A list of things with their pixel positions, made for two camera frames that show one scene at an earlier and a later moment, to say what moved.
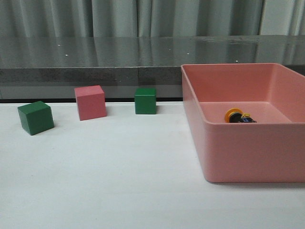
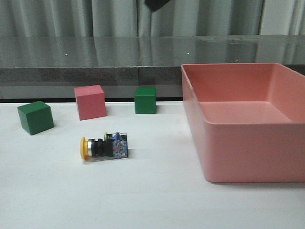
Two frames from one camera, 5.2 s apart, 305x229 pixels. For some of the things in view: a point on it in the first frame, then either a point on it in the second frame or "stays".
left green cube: (36, 117) stays
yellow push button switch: (236, 115) → (114, 145)
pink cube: (91, 101) stays
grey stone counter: (50, 67) stays
